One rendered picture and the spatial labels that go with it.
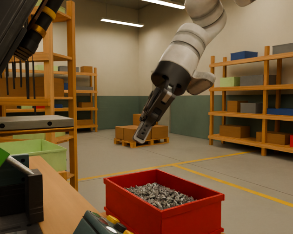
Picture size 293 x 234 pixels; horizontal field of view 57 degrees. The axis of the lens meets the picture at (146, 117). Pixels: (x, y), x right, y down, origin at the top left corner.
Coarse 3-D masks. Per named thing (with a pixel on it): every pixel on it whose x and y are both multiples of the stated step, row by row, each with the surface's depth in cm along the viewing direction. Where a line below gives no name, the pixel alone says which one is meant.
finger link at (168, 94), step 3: (168, 87) 49; (171, 87) 50; (168, 90) 48; (171, 90) 49; (168, 93) 47; (171, 93) 47; (165, 96) 47; (168, 96) 47; (162, 99) 47; (165, 99) 47; (168, 99) 47; (165, 102) 47
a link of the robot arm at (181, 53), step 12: (168, 48) 54; (180, 48) 52; (192, 48) 53; (168, 60) 51; (180, 60) 51; (192, 60) 52; (192, 72) 53; (204, 72) 52; (192, 84) 56; (204, 84) 53
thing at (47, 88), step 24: (24, 24) 277; (72, 24) 314; (48, 48) 275; (72, 48) 315; (48, 72) 277; (72, 72) 317; (0, 96) 304; (24, 96) 297; (48, 96) 279; (72, 96) 320; (72, 144) 324; (72, 168) 326
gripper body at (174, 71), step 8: (160, 64) 52; (168, 64) 51; (176, 64) 51; (160, 72) 51; (168, 72) 50; (176, 72) 50; (184, 72) 51; (152, 80) 54; (160, 80) 53; (168, 80) 50; (176, 80) 50; (184, 80) 51; (160, 88) 51; (176, 88) 52; (184, 88) 52; (152, 104) 51
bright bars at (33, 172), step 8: (8, 160) 58; (16, 160) 61; (16, 168) 59; (24, 168) 59; (32, 176) 59; (40, 176) 60; (32, 184) 59; (40, 184) 60; (32, 192) 59; (40, 192) 60; (32, 200) 59; (40, 200) 60; (32, 208) 60; (40, 208) 61; (32, 216) 60; (40, 216) 61
